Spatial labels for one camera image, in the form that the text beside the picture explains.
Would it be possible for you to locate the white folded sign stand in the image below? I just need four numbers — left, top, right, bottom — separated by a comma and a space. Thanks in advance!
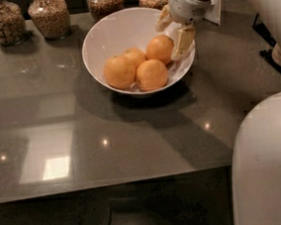
204, 0, 223, 26

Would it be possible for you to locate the white ceramic bowl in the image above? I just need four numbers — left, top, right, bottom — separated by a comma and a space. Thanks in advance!
82, 7, 196, 97

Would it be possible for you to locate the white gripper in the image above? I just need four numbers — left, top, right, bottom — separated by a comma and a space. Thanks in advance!
155, 0, 211, 60

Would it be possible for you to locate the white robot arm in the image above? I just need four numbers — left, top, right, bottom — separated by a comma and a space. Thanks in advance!
232, 0, 281, 225

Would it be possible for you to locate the orange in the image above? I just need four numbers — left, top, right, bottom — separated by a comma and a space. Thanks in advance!
136, 59, 169, 92
103, 55, 136, 90
145, 35, 174, 64
123, 48, 146, 68

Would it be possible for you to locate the glass jar far left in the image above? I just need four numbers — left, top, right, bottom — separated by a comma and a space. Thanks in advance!
0, 0, 27, 46

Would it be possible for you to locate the glass jar dark cereal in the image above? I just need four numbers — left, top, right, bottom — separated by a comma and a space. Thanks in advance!
86, 0, 125, 21

